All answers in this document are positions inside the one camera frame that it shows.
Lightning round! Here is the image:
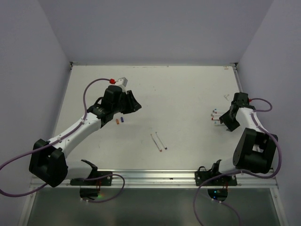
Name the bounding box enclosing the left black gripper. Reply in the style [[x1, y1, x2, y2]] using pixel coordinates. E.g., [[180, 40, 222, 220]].
[[112, 90, 141, 114]]

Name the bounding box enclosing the orange marker pen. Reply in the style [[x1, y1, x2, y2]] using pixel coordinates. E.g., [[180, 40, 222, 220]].
[[150, 134, 162, 152]]

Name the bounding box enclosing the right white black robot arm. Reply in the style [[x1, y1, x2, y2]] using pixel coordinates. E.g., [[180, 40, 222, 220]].
[[209, 92, 278, 185]]

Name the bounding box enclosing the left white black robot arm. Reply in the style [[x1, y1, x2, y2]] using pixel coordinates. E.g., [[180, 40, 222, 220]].
[[29, 85, 142, 187]]

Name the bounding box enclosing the right controller box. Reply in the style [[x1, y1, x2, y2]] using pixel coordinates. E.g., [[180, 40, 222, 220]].
[[207, 189, 228, 202]]

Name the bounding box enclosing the controller box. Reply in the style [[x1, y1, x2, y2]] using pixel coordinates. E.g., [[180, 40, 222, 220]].
[[207, 189, 228, 202], [79, 188, 103, 203]]

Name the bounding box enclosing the left controller box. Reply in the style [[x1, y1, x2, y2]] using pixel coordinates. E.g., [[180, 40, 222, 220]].
[[79, 188, 103, 203]]

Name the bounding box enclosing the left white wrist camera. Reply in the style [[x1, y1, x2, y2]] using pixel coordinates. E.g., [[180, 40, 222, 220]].
[[114, 77, 128, 93]]

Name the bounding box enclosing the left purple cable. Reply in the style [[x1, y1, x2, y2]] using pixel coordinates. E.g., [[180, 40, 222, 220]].
[[0, 78, 125, 203]]

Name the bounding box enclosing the purple cable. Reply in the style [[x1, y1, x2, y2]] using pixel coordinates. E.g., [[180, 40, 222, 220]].
[[0, 78, 125, 203], [192, 97, 283, 226]]

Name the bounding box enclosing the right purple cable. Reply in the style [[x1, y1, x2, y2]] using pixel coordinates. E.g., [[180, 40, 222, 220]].
[[192, 97, 283, 226]]

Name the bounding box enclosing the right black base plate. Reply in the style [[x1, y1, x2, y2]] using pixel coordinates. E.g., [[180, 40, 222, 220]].
[[194, 166, 238, 186]]

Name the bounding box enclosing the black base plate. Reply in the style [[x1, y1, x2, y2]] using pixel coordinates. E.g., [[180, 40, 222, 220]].
[[70, 171, 112, 186], [194, 166, 238, 186]]

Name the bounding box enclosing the aluminium mounting rail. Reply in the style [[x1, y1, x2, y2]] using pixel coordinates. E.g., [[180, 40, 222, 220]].
[[30, 168, 278, 188]]

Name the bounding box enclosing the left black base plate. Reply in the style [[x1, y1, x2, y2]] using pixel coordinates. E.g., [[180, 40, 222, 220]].
[[70, 171, 112, 186]]

